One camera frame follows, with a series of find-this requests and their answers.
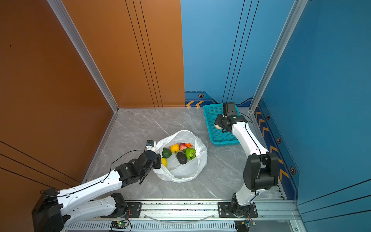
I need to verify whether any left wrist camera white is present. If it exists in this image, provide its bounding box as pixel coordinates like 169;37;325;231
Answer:
145;140;156;151

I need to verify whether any light green bumpy fruit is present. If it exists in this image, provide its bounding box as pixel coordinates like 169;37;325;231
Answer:
185;148;196;160

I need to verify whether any teal plastic basket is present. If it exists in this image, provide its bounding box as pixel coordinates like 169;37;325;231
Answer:
203;103;239;147

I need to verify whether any green mango fruit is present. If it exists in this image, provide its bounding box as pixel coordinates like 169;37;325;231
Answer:
162;148;173;159

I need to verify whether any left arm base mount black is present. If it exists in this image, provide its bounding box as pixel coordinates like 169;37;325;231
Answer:
114;202;143;218

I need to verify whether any circuit board right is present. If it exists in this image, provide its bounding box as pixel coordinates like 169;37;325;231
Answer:
241;219;256;231

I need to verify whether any yellow lemon fruit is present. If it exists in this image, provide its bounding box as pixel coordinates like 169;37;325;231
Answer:
161;158;167;167

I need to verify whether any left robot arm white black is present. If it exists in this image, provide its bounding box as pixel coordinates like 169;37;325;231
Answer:
31;150;162;232

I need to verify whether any dark avocado fruit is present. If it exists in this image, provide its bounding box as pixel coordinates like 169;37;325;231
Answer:
176;152;188;165

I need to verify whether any aluminium corner post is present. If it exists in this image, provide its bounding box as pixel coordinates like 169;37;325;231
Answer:
47;0;119;113
249;0;308;113

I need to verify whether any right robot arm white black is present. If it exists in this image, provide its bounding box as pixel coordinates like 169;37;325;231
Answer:
214;113;279;217

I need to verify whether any aluminium corner post right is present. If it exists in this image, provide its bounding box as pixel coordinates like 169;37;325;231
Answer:
249;0;308;113

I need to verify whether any aluminium corner post left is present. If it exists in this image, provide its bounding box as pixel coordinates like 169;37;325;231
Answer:
47;0;119;113

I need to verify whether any yellow orange bumpy fruit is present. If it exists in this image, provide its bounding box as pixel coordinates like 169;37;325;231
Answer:
170;144;180;153

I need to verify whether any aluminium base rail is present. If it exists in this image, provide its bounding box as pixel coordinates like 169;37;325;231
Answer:
66;199;306;232

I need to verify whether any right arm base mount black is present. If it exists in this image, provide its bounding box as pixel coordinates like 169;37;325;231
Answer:
217;202;259;218

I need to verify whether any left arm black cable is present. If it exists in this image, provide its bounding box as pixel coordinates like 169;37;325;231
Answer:
40;149;147;199

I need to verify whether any white plastic bag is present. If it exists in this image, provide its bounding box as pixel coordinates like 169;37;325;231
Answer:
152;130;208;183

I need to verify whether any pink peach fruit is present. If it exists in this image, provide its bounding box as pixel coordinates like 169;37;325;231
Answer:
179;143;193;152

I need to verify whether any green circuit board left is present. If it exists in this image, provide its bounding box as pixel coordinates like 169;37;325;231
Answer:
110;220;130;232

